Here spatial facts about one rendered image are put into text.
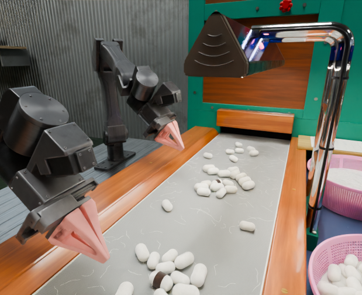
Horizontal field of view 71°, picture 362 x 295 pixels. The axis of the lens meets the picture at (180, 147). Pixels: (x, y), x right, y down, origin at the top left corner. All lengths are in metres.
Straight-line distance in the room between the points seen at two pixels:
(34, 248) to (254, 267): 0.36
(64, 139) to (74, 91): 3.61
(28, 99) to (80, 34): 3.42
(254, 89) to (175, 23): 2.06
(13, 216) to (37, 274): 0.36
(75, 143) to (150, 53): 2.90
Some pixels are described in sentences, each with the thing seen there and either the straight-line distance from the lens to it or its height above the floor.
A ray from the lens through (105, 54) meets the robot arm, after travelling 0.91.
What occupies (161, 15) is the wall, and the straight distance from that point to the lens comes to 3.14.
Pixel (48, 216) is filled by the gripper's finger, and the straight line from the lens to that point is 0.34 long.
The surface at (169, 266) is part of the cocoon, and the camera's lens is 0.44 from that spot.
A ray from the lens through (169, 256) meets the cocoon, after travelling 0.45.
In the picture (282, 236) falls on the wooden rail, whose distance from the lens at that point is 0.51.
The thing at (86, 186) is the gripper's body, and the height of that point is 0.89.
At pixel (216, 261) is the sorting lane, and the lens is 0.47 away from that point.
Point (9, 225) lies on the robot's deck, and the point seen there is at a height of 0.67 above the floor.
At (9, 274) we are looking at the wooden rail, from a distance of 0.48.
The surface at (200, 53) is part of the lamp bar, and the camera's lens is 0.33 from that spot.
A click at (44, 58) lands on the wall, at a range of 4.24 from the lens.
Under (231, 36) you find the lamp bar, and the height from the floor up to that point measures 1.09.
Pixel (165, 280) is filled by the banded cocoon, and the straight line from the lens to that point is 0.41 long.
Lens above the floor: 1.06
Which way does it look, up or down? 19 degrees down
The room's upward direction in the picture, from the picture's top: straight up
